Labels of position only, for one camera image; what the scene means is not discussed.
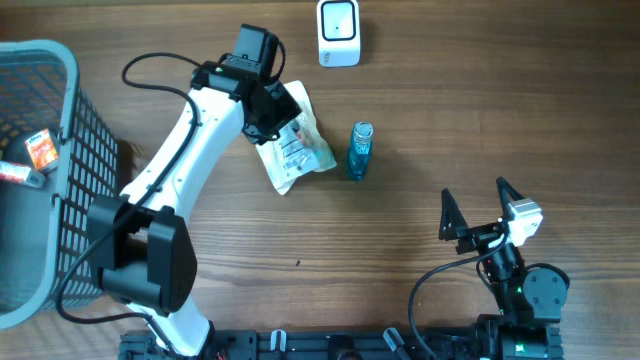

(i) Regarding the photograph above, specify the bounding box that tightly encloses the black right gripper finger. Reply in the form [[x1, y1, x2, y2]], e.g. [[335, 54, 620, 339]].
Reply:
[[439, 188, 468, 241], [496, 177, 524, 220]]

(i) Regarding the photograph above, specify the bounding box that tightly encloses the beige plastic pouch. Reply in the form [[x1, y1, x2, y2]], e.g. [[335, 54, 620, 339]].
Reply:
[[256, 80, 337, 195]]

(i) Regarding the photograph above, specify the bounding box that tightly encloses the orange tissue pack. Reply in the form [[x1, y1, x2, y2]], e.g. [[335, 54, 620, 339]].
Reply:
[[24, 129, 59, 174]]

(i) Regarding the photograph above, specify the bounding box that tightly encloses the red tissue pack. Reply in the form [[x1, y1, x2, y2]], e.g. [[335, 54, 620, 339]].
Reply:
[[1, 161, 46, 188]]

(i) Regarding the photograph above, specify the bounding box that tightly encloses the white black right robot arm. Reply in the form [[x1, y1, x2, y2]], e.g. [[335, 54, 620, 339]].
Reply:
[[449, 177, 570, 359]]

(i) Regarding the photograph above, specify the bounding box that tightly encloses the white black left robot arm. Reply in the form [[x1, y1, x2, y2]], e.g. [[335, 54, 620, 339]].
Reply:
[[87, 63, 313, 359]]

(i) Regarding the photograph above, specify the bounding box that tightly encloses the white barcode scanner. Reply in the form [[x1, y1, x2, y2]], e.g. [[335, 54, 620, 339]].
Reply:
[[316, 0, 361, 68]]

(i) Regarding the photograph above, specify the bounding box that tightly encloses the grey plastic shopping basket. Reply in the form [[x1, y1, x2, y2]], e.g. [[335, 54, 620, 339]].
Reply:
[[1, 40, 118, 329]]

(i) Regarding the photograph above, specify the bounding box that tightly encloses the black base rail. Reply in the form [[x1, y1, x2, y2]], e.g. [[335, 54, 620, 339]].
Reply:
[[118, 327, 565, 360]]

